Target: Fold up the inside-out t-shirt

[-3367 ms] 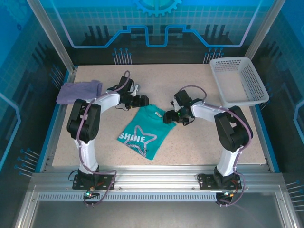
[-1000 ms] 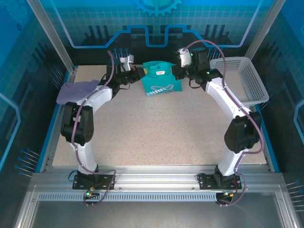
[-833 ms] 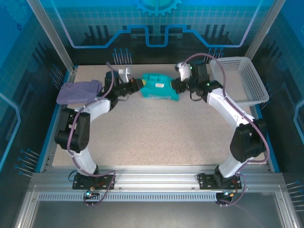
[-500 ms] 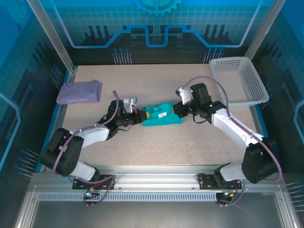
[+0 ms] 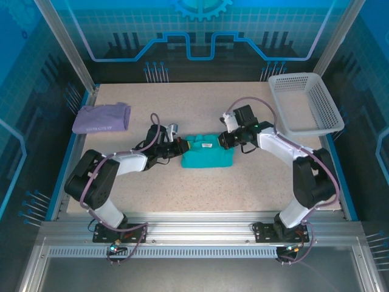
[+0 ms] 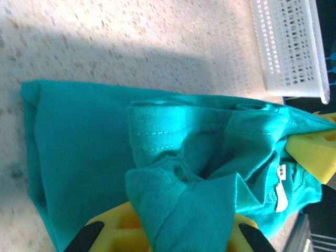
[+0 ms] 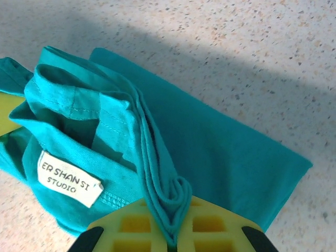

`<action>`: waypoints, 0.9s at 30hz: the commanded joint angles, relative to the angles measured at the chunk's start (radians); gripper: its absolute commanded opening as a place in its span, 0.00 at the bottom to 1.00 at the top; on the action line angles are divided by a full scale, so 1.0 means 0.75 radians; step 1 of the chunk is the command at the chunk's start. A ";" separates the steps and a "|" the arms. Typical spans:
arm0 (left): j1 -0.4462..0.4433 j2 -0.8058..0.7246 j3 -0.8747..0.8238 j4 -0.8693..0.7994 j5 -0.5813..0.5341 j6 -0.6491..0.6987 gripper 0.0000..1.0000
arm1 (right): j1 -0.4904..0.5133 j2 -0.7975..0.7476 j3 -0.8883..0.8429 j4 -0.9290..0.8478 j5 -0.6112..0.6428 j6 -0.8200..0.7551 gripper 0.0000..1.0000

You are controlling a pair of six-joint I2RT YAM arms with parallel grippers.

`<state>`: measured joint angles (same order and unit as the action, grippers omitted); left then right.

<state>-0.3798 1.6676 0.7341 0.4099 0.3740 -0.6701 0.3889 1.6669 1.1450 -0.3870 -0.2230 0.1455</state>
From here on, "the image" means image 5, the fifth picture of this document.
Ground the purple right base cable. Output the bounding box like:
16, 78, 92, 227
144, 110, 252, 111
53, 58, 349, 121
278, 223, 318, 267

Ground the teal t-shirt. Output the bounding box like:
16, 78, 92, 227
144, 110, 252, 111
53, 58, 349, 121
181, 134, 236, 169

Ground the white perforated plastic basket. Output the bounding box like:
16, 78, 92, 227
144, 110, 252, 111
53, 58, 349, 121
267, 73, 346, 140

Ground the black connector with orange light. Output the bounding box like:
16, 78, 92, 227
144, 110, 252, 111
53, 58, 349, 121
278, 245, 301, 258

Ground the aluminium front rail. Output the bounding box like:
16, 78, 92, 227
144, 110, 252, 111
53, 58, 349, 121
41, 211, 364, 246

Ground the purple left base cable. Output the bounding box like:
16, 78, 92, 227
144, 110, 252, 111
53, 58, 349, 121
88, 218, 150, 265

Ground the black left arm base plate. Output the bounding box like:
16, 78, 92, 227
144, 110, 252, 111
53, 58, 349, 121
92, 223, 149, 243

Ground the folded lavender t-shirt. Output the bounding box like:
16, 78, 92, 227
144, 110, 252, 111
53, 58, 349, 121
72, 102, 132, 135

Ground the aluminium frame post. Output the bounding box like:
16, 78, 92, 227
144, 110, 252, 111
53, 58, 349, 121
33, 0, 100, 94
312, 0, 368, 77

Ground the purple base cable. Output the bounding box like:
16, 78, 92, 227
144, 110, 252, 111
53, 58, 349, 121
278, 223, 318, 267
88, 218, 150, 265

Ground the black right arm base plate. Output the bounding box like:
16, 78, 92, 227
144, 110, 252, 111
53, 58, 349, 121
252, 223, 311, 243

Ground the black connector with green light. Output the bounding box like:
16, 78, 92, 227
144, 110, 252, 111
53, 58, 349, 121
106, 240, 128, 257

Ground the slotted grey cable duct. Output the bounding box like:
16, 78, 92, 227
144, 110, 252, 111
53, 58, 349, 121
48, 245, 279, 259

